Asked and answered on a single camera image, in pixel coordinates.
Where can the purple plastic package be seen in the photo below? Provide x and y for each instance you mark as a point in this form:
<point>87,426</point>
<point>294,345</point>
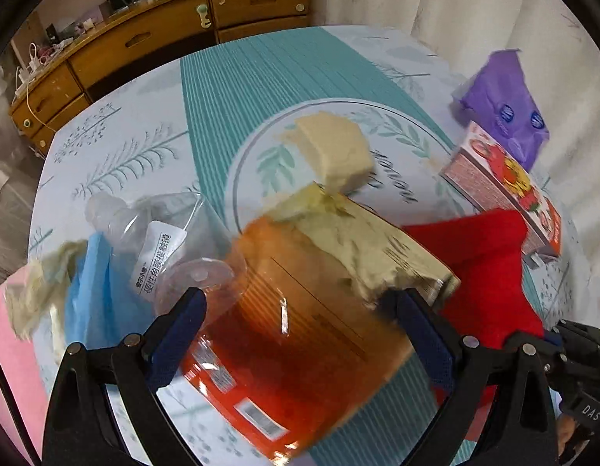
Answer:
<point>498,100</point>

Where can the orange red snack bag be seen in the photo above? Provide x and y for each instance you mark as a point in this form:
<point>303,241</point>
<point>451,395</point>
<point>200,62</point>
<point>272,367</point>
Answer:
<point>303,340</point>

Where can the blue face mask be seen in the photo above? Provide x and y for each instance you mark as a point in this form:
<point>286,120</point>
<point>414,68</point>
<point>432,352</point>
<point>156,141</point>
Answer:
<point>101,308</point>

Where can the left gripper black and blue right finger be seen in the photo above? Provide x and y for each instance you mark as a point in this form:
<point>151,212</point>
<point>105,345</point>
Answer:
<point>520,428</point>

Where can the clear plastic bottle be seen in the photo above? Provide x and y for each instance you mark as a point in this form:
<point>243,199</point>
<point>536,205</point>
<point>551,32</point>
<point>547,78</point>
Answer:
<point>167,244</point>

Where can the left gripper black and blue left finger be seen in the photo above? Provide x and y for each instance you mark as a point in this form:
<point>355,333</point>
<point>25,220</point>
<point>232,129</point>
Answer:
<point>80,426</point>

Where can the beige crumpled tissue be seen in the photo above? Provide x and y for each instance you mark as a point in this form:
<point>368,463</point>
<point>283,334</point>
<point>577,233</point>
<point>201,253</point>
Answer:
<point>335,148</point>

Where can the crumpled yellowish paper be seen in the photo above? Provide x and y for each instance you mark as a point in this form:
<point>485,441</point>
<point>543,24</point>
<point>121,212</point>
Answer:
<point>44,290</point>

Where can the cream floral curtain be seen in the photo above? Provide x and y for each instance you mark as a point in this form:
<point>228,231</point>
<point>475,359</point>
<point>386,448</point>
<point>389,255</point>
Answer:
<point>559,46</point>

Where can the red patterned snack box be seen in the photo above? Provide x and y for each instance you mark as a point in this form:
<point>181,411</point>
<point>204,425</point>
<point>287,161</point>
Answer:
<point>488,176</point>

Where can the red cloth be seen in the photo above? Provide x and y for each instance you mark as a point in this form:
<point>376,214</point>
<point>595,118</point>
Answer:
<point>485,253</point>

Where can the teal white patterned tablecloth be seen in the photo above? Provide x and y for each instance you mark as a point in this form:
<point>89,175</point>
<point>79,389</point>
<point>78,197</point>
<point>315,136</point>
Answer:
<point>212,122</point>

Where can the wooden dresser with drawers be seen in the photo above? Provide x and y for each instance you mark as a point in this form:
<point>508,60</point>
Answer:
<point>151,33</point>

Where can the pink bed sheet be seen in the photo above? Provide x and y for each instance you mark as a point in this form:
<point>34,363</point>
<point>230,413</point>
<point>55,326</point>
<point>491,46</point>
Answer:
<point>17,359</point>

